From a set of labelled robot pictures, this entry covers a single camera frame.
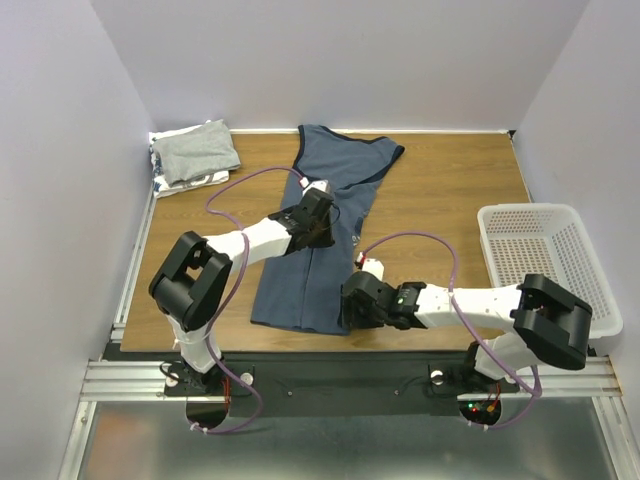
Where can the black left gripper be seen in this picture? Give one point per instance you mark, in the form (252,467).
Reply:
(328,239)

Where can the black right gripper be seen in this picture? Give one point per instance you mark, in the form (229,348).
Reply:
(353,307)

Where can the blue tank top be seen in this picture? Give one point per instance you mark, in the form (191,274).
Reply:
(302,291)

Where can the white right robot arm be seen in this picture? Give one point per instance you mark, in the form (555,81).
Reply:
(540,322)

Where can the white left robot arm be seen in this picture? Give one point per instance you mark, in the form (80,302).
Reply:
(200,275)

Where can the grey folded tank top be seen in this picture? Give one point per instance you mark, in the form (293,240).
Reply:
(207,149)

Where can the white plastic basket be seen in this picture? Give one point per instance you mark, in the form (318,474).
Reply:
(549,239)

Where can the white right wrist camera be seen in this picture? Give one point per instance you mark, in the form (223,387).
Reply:
(369,265)

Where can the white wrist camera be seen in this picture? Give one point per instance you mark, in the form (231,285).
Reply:
(369,265)
(308,185)

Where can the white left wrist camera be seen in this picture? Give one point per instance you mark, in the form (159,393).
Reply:
(308,185)

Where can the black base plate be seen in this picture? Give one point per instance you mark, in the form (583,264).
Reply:
(359,403)

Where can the aluminium frame rail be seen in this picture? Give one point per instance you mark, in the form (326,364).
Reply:
(391,374)

